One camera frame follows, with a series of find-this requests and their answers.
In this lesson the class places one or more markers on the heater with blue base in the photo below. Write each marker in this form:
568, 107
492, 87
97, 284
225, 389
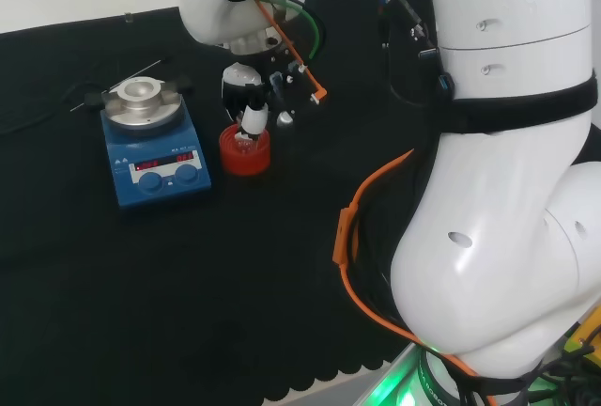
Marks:
159, 185

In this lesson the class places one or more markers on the black bench cloth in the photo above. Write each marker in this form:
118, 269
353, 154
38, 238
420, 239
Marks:
141, 284

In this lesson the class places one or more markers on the grey metal base plate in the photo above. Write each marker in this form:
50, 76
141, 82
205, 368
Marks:
394, 378

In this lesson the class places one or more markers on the thin metal probe rod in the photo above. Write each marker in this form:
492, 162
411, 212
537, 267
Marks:
141, 69

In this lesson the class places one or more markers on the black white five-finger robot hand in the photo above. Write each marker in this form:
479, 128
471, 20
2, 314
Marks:
256, 119

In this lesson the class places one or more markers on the clear glass round-bottom flask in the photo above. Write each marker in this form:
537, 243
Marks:
245, 145

